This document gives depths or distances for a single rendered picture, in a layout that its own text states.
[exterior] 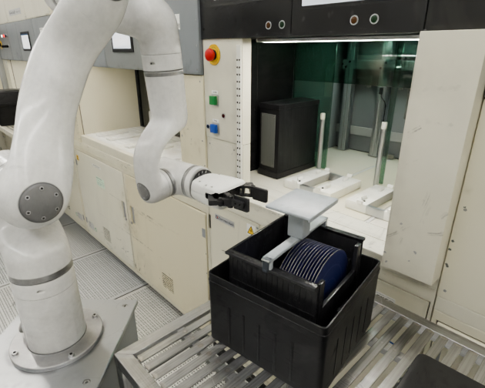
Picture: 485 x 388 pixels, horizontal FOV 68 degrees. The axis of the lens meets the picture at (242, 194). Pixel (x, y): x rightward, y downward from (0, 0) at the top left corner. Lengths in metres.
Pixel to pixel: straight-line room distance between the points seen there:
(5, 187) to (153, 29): 0.42
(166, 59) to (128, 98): 1.87
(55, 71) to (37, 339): 0.53
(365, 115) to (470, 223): 1.17
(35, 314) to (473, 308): 0.93
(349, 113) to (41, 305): 1.61
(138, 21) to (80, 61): 0.16
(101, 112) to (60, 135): 1.91
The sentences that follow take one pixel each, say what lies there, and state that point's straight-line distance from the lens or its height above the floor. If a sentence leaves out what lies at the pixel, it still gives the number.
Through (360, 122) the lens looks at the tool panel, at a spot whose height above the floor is 1.02.
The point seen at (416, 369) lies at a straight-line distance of 0.75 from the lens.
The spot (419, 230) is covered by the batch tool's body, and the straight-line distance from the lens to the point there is 0.90.
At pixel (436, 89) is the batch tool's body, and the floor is 1.29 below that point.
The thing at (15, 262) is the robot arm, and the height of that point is 1.00.
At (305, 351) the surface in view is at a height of 0.86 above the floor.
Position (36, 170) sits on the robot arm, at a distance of 0.70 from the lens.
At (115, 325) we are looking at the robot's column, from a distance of 0.96.
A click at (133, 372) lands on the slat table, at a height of 0.76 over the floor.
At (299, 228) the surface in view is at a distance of 0.74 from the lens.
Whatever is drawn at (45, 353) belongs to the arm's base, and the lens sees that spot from 0.93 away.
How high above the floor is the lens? 1.37
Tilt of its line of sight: 22 degrees down
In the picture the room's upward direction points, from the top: straight up
